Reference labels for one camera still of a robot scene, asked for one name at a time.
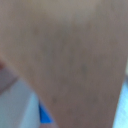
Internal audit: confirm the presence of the pink mug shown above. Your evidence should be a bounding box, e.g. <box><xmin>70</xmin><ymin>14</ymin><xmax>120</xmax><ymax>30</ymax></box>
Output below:
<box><xmin>0</xmin><ymin>0</ymin><xmax>128</xmax><ymax>128</ymax></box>

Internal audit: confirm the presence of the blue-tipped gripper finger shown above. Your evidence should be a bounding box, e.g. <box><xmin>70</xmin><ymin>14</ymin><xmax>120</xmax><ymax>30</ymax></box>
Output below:
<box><xmin>38</xmin><ymin>100</ymin><xmax>55</xmax><ymax>125</ymax></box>

